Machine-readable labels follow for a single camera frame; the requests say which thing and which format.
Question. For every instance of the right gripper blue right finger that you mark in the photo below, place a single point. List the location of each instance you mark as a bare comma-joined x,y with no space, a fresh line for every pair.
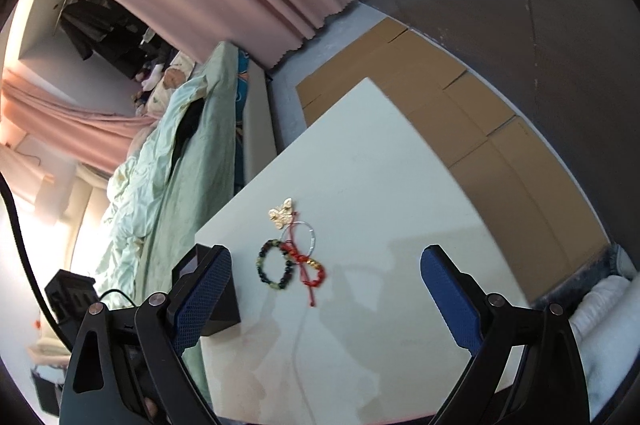
463,305

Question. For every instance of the white fluffy rug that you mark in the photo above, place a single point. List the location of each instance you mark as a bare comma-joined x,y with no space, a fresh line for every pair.
606,324

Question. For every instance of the flattened brown cardboard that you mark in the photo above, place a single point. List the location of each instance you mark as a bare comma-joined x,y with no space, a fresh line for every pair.
531,206

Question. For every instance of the gold butterfly hair clip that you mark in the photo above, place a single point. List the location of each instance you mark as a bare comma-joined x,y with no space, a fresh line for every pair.
282,215

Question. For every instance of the black jewelry box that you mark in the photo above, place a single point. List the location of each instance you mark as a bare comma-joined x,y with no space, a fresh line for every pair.
215,299

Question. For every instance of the floral pillow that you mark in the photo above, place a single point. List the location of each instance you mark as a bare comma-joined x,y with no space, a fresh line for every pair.
158,81

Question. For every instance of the beige bed frame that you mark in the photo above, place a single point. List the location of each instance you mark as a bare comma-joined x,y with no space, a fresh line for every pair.
259,145

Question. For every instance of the person's left hand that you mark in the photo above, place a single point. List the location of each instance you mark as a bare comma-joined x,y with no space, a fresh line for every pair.
150,408

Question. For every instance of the pink side curtain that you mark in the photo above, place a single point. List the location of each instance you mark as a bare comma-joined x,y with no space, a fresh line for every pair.
101,140

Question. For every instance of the thin silver bangle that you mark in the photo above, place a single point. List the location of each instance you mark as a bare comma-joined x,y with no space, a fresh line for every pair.
301,235

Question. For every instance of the dark hanging clothes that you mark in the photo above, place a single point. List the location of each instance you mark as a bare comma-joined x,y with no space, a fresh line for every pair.
109,30

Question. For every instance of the light green bed quilt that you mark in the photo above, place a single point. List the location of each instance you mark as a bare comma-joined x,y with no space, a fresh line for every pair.
180,177

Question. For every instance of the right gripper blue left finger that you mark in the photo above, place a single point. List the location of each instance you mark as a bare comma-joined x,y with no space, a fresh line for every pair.
202,299

